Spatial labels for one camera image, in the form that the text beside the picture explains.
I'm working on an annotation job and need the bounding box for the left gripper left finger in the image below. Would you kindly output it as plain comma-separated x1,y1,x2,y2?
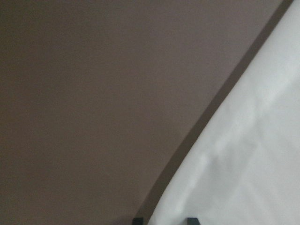
132,217,143,225

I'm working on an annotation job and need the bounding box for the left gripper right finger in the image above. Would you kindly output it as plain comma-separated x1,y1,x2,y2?
187,217,200,225

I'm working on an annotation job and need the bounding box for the cream long-sleeve cat shirt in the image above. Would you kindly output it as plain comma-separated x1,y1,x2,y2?
149,0,300,225

